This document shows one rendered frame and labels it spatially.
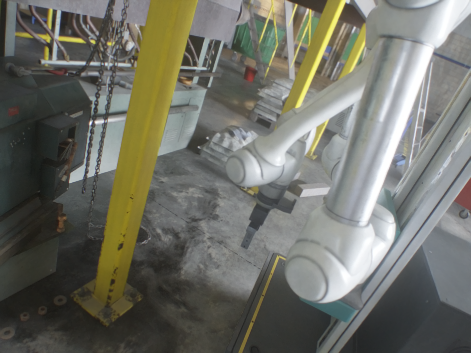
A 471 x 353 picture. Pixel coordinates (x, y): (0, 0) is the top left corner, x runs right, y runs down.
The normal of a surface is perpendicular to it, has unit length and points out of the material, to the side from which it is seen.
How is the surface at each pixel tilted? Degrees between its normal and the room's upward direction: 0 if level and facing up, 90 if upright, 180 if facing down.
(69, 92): 45
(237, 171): 99
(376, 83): 92
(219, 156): 65
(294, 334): 0
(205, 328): 0
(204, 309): 0
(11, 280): 90
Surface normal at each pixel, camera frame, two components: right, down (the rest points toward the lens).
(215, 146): -0.11, -0.10
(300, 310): 0.34, -0.83
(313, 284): -0.70, 0.23
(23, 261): 0.84, 0.48
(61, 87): 0.90, -0.33
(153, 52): -0.43, 0.28
